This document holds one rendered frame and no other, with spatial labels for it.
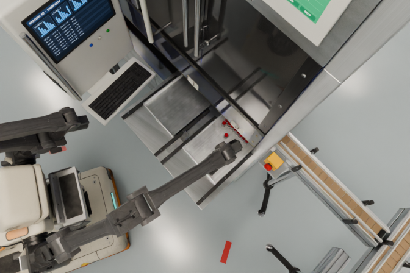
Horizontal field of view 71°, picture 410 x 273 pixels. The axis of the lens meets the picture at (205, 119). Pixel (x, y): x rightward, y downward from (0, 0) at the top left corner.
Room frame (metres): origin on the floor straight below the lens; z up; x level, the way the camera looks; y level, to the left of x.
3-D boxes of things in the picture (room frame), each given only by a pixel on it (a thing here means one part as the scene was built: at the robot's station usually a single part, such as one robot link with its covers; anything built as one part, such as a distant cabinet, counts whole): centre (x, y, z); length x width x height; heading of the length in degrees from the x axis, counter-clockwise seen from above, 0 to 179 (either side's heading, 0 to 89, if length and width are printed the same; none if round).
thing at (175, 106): (0.64, 0.15, 0.90); 0.34 x 0.26 x 0.04; 140
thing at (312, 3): (0.49, -0.16, 1.96); 0.21 x 0.01 x 0.21; 50
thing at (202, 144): (0.42, -0.11, 0.90); 0.34 x 0.26 x 0.04; 140
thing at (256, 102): (0.55, -0.11, 1.50); 0.43 x 0.01 x 0.59; 50
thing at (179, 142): (0.40, 0.13, 0.91); 0.14 x 0.03 x 0.06; 139
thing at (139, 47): (1.04, 0.49, 0.73); 1.98 x 0.01 x 0.25; 50
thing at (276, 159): (0.35, -0.38, 0.99); 0.08 x 0.07 x 0.07; 140
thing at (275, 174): (0.37, -0.42, 0.87); 0.14 x 0.13 x 0.02; 140
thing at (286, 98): (0.42, -0.25, 1.40); 0.04 x 0.01 x 0.80; 50
